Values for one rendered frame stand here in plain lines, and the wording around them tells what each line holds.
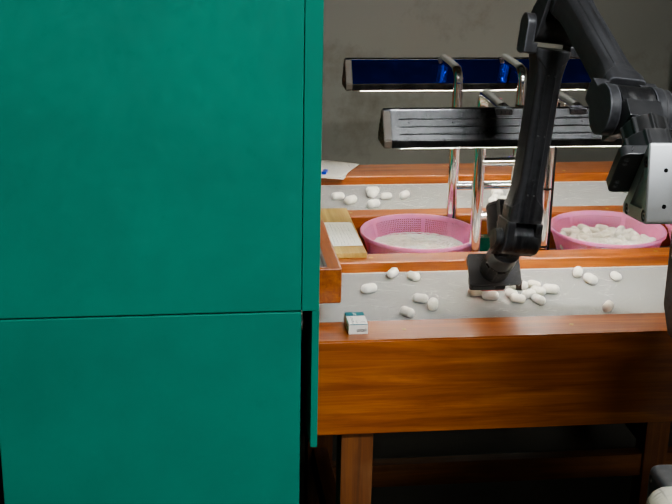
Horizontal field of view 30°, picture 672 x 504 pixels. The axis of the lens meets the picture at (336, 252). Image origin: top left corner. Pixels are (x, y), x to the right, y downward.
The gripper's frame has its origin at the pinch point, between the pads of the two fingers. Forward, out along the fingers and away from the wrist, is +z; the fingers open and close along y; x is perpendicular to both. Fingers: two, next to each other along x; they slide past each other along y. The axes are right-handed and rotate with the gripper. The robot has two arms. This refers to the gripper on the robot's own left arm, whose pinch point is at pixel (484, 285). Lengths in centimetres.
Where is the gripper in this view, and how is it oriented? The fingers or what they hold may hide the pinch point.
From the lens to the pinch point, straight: 250.0
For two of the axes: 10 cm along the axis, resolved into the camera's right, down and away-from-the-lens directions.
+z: -1.0, 3.7, 9.2
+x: 0.5, 9.3, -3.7
